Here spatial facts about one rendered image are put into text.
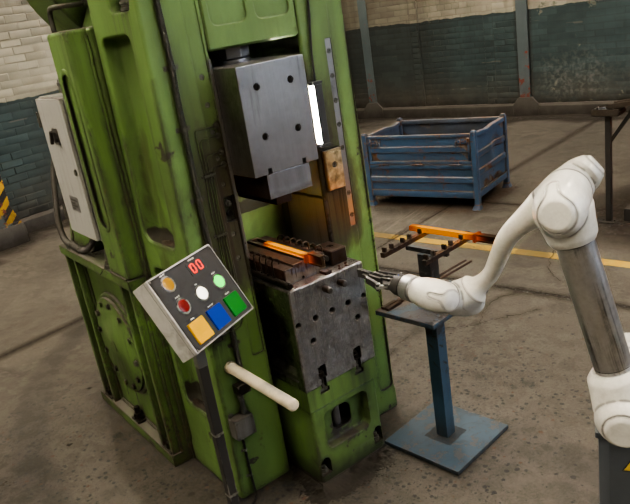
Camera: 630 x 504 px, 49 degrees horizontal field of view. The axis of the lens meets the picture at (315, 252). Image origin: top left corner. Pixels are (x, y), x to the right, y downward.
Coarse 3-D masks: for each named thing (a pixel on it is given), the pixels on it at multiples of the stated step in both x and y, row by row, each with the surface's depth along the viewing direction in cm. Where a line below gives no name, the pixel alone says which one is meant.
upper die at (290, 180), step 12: (288, 168) 259; (300, 168) 263; (240, 180) 271; (252, 180) 263; (264, 180) 256; (276, 180) 257; (288, 180) 260; (300, 180) 264; (240, 192) 274; (252, 192) 266; (264, 192) 259; (276, 192) 258; (288, 192) 261
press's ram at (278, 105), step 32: (256, 64) 243; (288, 64) 251; (224, 96) 250; (256, 96) 245; (288, 96) 253; (224, 128) 257; (256, 128) 248; (288, 128) 256; (256, 160) 250; (288, 160) 258
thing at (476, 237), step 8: (416, 224) 300; (424, 232) 295; (432, 232) 292; (440, 232) 288; (448, 232) 285; (456, 232) 283; (464, 232) 281; (480, 232) 277; (480, 240) 275; (488, 240) 273
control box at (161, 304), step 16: (192, 256) 233; (208, 256) 238; (176, 272) 224; (192, 272) 229; (208, 272) 234; (224, 272) 240; (144, 288) 215; (160, 288) 216; (176, 288) 221; (192, 288) 226; (208, 288) 231; (224, 288) 236; (144, 304) 217; (160, 304) 214; (176, 304) 218; (192, 304) 223; (208, 304) 228; (224, 304) 233; (160, 320) 217; (176, 320) 215; (192, 320) 220; (208, 320) 224; (176, 336) 216; (192, 336) 217; (176, 352) 219; (192, 352) 215
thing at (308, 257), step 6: (270, 246) 291; (276, 246) 287; (282, 246) 286; (288, 252) 281; (294, 252) 277; (300, 252) 276; (306, 252) 275; (312, 252) 270; (306, 258) 270; (312, 258) 269; (318, 258) 266; (312, 264) 270; (318, 264) 267; (324, 264) 266
